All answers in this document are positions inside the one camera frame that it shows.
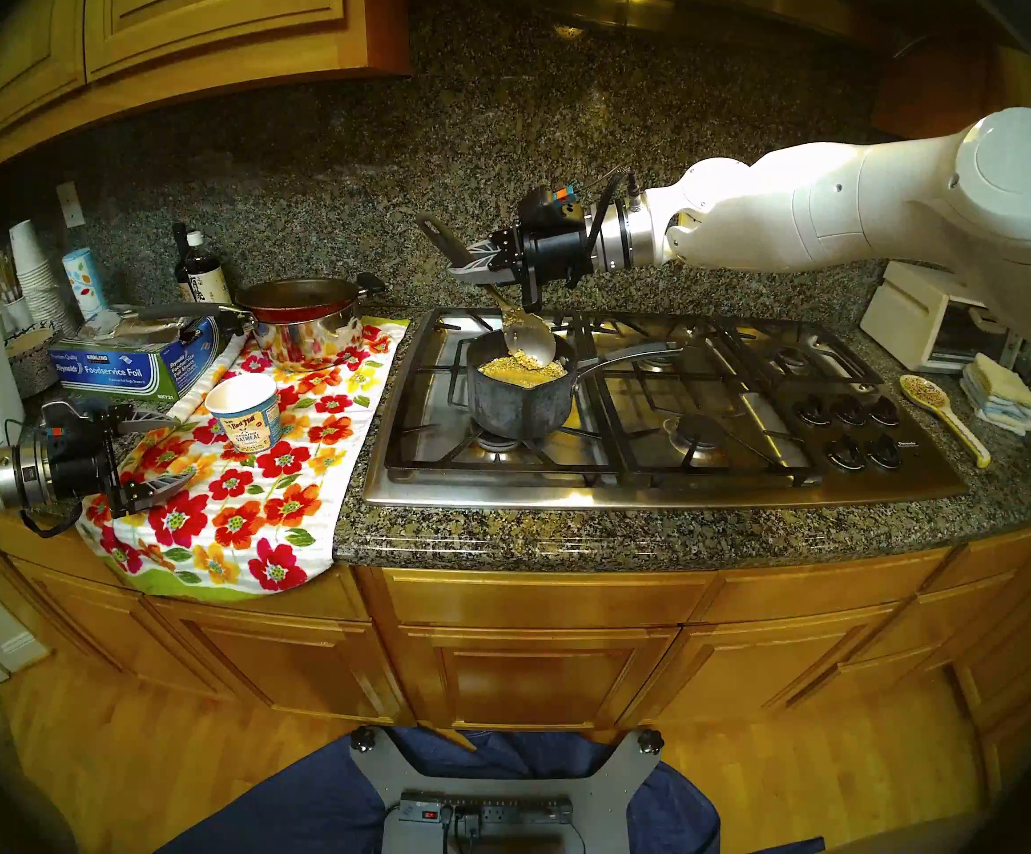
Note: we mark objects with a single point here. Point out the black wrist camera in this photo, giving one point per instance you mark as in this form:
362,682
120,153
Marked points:
551,205
71,421

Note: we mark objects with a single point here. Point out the plain dark bottle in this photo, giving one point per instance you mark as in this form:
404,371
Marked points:
179,256

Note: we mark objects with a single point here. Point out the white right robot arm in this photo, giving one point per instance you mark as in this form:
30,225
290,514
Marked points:
836,203

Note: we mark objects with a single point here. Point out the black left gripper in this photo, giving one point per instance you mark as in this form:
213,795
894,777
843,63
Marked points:
80,465

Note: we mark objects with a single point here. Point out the speckled round container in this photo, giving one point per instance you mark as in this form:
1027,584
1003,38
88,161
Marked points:
31,363

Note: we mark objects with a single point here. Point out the grey power strip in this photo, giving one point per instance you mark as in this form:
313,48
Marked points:
507,810

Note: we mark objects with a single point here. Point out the wooden upper cabinet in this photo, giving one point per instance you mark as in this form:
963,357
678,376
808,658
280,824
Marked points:
942,87
213,16

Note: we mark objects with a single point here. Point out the yellow ceramic spoon rest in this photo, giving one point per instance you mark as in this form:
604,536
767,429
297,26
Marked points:
934,397

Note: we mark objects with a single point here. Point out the floral kitchen towel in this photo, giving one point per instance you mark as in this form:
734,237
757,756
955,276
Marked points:
302,505

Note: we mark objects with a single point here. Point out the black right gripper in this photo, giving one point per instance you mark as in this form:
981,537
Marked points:
551,252

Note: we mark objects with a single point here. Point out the steel pot with red inside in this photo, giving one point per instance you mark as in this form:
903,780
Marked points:
306,341

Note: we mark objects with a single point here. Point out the dark bottle with white label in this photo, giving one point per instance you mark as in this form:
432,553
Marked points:
209,283

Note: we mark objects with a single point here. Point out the light blue patterned cup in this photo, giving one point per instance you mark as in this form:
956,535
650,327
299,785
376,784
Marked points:
84,283

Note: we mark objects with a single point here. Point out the black cast iron grate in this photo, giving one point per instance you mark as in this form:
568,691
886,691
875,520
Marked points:
836,363
444,466
609,416

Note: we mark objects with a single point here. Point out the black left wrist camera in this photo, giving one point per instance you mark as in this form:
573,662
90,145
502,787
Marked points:
71,421

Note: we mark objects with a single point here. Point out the stainless steel gas cooktop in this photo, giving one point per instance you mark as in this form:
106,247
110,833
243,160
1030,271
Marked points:
658,495

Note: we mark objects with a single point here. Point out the black cooktop knob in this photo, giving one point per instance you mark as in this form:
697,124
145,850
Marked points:
885,452
885,409
811,409
845,454
851,409

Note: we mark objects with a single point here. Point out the stack of white paper cups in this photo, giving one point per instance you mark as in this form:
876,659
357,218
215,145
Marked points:
35,274

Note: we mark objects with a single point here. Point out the white utensil holder cup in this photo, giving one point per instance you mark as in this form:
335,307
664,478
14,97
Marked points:
17,314

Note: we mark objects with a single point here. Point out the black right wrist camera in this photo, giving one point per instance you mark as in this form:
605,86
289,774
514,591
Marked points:
551,205

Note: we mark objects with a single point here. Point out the dark blue cloth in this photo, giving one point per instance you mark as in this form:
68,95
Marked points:
302,808

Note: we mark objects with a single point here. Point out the blue foil box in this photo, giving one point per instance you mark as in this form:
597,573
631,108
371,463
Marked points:
124,372

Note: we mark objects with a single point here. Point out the white backsplash switch plate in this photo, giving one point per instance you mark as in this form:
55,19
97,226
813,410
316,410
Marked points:
71,205

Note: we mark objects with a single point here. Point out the folded cloth stack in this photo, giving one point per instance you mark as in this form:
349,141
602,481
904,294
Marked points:
1000,398

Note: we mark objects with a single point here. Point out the small dark saucepan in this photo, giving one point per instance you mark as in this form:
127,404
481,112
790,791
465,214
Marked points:
515,412

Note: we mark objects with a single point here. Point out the white blue oatmeal paper cup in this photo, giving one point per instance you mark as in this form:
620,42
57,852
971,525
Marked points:
244,416

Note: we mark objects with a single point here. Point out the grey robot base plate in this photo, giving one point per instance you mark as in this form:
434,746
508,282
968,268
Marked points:
613,799

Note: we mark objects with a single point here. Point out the white countertop appliance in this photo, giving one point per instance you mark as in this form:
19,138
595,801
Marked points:
907,314

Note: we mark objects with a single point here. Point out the wooden lower cabinets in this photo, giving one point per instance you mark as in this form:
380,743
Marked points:
533,656

